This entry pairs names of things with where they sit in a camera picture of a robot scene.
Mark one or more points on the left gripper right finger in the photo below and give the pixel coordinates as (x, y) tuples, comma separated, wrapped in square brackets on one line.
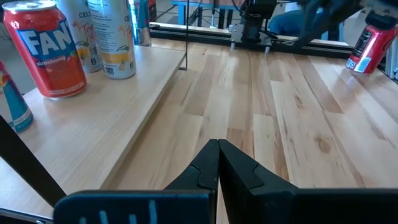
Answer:
[(264, 205)]

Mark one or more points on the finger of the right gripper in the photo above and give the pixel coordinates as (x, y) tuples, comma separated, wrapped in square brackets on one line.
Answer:
[(384, 20)]

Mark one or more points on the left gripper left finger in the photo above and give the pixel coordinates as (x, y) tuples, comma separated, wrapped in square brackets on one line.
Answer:
[(186, 205)]

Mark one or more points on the red cola can black script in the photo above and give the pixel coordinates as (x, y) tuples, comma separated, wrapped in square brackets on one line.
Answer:
[(368, 51)]

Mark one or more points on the white Celsius can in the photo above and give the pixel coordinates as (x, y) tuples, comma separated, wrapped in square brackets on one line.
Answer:
[(82, 40), (113, 40)]

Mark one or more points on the blue silver Red Bull can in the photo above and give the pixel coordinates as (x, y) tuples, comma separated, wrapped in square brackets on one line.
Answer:
[(140, 25), (14, 102)]

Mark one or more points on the red Fanta strawberry can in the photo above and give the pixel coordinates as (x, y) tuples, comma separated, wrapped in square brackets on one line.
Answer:
[(46, 62)]

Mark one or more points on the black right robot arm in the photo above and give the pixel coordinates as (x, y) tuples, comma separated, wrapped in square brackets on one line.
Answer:
[(253, 25)]

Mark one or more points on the black aluminium table frame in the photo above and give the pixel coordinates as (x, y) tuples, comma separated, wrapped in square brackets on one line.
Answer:
[(199, 35)]

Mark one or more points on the blue-grey metal table frame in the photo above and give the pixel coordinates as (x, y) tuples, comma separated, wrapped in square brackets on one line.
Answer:
[(182, 15)]

